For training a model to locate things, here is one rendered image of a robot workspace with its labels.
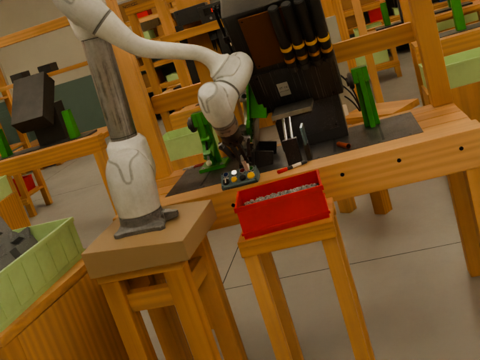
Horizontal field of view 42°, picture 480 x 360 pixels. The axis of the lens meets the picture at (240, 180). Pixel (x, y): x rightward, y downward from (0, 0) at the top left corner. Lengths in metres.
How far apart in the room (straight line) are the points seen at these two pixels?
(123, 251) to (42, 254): 0.46
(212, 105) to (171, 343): 0.98
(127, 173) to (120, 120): 0.26
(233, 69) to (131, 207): 0.59
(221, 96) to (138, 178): 0.39
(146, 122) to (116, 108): 0.83
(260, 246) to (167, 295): 0.36
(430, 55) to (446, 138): 0.65
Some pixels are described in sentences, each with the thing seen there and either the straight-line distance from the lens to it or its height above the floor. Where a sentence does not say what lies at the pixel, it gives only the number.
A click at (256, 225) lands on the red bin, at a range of 2.17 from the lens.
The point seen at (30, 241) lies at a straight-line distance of 2.75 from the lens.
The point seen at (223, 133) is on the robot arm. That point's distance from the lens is 2.23.
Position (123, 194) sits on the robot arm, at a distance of 2.15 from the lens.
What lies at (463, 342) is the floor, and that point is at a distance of 2.85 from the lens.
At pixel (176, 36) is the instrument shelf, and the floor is 1.52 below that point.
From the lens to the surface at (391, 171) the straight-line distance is 2.44.
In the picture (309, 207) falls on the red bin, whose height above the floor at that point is 0.85.
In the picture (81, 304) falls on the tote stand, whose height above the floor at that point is 0.67.
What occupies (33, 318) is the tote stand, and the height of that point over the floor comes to 0.76.
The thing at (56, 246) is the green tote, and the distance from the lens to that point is 2.55.
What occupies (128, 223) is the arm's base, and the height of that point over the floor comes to 0.98.
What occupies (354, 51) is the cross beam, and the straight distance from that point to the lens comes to 3.05.
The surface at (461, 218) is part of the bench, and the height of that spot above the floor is 0.32.
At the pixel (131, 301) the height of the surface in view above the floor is 0.72.
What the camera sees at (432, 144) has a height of 0.88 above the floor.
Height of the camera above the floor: 1.54
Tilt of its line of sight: 14 degrees down
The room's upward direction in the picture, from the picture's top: 17 degrees counter-clockwise
